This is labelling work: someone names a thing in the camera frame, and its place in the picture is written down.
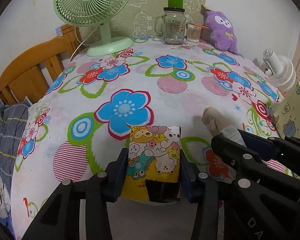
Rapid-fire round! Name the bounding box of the beige white sock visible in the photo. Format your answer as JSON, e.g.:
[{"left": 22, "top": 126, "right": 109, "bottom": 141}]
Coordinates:
[{"left": 202, "top": 106, "right": 246, "bottom": 147}]

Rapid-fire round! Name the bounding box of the yellow cartoon fabric bin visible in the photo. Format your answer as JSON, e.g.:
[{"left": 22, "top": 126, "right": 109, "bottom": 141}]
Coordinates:
[{"left": 274, "top": 82, "right": 300, "bottom": 139}]

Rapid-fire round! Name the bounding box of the blue bed sheet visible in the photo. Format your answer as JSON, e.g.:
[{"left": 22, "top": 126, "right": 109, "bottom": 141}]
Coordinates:
[{"left": 0, "top": 89, "right": 18, "bottom": 240}]

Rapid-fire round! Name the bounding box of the white standing fan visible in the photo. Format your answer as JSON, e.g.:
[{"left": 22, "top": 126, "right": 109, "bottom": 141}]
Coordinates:
[{"left": 262, "top": 48, "right": 296, "bottom": 92}]

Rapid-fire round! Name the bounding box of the floral tablecloth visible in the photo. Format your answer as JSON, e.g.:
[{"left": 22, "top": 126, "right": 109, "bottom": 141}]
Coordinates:
[{"left": 11, "top": 38, "right": 285, "bottom": 239}]

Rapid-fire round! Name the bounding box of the grey plaid pillow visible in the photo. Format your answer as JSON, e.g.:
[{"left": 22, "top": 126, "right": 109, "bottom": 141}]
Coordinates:
[{"left": 0, "top": 100, "right": 31, "bottom": 188}]

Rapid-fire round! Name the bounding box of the purple plush bunny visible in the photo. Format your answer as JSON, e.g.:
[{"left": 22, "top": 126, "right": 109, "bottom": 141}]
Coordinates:
[{"left": 200, "top": 5, "right": 238, "bottom": 54}]

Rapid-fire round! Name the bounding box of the cotton swab jar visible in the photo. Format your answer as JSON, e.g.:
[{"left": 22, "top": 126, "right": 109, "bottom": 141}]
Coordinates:
[{"left": 186, "top": 23, "right": 208, "bottom": 43}]

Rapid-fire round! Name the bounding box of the glass mason jar mug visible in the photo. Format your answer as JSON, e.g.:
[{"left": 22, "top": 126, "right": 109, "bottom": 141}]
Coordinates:
[{"left": 154, "top": 7, "right": 186, "bottom": 45}]

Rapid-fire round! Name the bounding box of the green cup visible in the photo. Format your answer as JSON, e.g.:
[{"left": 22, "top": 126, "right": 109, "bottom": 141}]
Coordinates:
[{"left": 167, "top": 0, "right": 183, "bottom": 9}]

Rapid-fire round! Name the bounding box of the green patterned cardboard panel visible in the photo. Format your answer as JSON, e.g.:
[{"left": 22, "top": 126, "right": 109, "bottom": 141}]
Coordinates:
[{"left": 79, "top": 0, "right": 208, "bottom": 43}]

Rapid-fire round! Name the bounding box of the green desk fan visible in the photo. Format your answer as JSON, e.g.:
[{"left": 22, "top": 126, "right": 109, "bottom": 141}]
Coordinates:
[{"left": 54, "top": 0, "right": 134, "bottom": 57}]

